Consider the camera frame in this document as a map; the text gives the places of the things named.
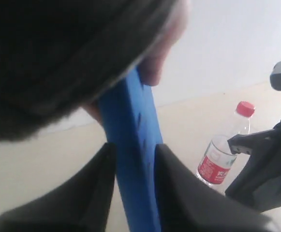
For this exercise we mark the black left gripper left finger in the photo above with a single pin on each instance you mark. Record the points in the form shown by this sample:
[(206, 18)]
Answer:
[(81, 204)]

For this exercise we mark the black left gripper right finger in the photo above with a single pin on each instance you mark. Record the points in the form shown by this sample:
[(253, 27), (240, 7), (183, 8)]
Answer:
[(186, 204)]

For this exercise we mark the blue ring binder notebook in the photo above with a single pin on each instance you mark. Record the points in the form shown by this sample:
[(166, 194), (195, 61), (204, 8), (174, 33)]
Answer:
[(130, 122)]

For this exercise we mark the clear water bottle red label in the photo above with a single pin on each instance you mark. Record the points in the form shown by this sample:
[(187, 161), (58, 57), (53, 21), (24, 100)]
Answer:
[(218, 159)]

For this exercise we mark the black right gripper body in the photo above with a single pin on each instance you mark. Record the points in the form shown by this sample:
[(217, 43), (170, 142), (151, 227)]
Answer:
[(258, 185)]

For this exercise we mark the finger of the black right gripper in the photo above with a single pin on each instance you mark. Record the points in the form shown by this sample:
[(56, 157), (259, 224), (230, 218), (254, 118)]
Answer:
[(246, 143)]

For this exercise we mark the person's open bare hand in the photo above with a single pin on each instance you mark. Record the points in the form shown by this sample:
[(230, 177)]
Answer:
[(154, 48)]

